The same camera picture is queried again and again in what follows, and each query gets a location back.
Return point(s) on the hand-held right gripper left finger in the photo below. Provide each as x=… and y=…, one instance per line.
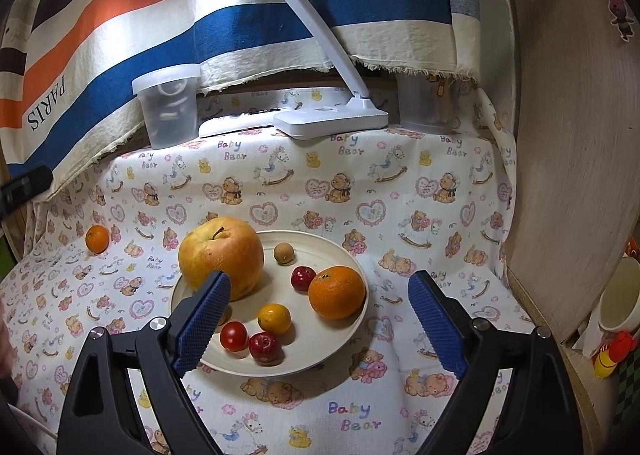
x=200, y=325

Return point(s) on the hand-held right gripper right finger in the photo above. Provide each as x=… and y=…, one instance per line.
x=437, y=325

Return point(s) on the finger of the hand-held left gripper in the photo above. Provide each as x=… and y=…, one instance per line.
x=25, y=187

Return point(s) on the brown longan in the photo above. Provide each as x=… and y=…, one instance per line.
x=224, y=319
x=283, y=253

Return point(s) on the red cherry tomato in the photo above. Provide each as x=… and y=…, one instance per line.
x=233, y=336

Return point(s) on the small red apple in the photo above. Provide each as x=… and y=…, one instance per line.
x=303, y=279
x=265, y=348

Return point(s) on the small orange kumquat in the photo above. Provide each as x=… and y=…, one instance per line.
x=274, y=319

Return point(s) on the cream round plate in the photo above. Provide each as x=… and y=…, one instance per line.
x=320, y=340

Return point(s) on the large yellow red apple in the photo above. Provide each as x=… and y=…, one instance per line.
x=220, y=255

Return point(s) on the orange tangerine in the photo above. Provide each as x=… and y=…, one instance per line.
x=336, y=292
x=97, y=239

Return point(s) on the translucent plastic lidded container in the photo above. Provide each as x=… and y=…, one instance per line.
x=167, y=110

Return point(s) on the red yellow toy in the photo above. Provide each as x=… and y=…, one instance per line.
x=612, y=355

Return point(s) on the bear printed cloth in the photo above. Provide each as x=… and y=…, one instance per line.
x=300, y=175

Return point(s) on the white mug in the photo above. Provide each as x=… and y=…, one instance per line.
x=622, y=305

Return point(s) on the green checkered cloth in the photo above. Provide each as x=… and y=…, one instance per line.
x=631, y=377

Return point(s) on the white flat device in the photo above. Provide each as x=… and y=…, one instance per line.
x=225, y=125

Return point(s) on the wooden cabinet panel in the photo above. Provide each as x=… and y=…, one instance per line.
x=565, y=135

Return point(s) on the white desk lamp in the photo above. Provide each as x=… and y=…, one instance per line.
x=330, y=120

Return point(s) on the striped orange blue cloth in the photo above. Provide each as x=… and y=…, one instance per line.
x=250, y=30

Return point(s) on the bear sticker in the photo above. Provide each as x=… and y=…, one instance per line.
x=620, y=15

